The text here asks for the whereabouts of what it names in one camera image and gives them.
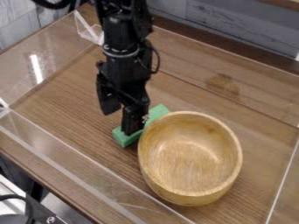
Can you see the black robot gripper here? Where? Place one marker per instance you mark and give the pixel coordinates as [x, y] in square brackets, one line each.
[123, 74]

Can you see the green rectangular block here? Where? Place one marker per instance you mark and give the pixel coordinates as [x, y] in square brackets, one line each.
[124, 140]

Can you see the light wooden bowl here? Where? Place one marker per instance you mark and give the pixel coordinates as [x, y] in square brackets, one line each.
[190, 157]

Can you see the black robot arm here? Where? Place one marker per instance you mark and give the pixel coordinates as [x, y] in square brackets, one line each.
[127, 23]

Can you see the clear acrylic tray wall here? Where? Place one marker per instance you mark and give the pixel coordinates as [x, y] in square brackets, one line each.
[56, 136]

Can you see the clear acrylic corner bracket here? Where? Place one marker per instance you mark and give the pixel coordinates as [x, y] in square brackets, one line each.
[88, 32]

